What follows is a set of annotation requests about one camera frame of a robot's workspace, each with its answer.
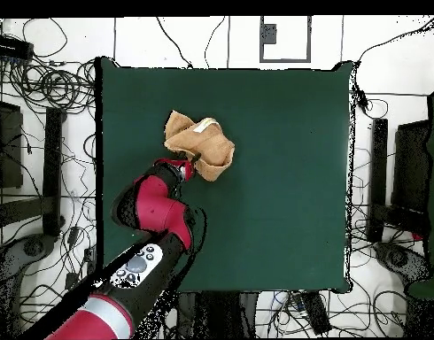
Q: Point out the tan terry towel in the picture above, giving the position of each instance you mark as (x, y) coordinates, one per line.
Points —
(210, 145)

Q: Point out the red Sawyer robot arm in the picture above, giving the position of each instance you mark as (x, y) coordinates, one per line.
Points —
(156, 209)

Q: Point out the dark green table cloth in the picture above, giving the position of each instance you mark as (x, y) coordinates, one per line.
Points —
(273, 141)

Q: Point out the black metal stand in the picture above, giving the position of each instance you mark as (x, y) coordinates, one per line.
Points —
(379, 159)
(52, 159)

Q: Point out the grey swivel chair base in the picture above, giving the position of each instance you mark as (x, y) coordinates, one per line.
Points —
(397, 256)
(32, 248)

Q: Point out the black power adapter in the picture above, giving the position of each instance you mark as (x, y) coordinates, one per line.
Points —
(362, 99)

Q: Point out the black power strip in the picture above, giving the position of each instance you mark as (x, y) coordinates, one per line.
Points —
(314, 311)

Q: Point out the grey square floor frame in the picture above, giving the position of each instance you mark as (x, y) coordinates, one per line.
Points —
(268, 33)

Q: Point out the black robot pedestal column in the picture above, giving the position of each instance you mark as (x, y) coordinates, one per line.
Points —
(217, 315)

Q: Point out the black network switch box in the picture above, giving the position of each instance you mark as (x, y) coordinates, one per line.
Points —
(11, 47)

